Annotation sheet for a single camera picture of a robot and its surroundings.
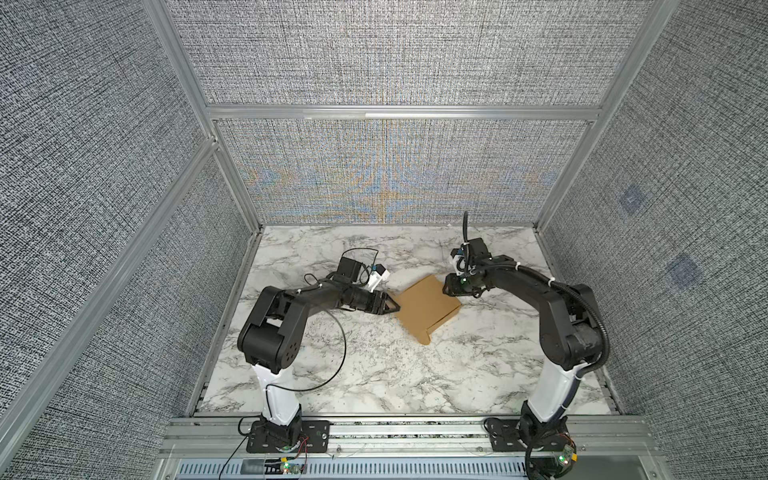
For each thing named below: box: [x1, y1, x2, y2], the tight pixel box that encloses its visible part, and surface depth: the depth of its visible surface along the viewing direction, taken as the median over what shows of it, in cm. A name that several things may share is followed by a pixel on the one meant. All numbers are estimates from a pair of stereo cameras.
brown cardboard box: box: [397, 275, 461, 345], surface depth 94 cm
